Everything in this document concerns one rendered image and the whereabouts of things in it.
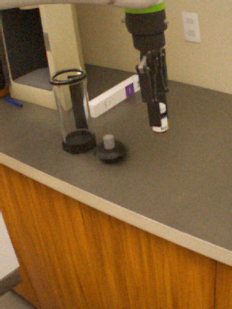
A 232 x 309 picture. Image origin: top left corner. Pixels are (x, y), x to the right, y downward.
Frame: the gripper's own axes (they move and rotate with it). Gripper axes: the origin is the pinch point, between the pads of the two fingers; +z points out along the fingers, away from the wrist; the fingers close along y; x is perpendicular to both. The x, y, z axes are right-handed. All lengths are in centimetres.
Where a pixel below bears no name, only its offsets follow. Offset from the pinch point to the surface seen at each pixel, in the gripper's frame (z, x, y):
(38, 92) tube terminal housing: 14, -60, -32
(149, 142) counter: 18.2, -10.1, -14.2
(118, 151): 14.6, -13.5, -2.2
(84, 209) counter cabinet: 27.3, -20.2, 8.8
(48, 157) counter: 18.2, -35.4, -0.1
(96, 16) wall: -2, -57, -77
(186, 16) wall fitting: -7, -12, -62
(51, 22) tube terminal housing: -14, -48, -31
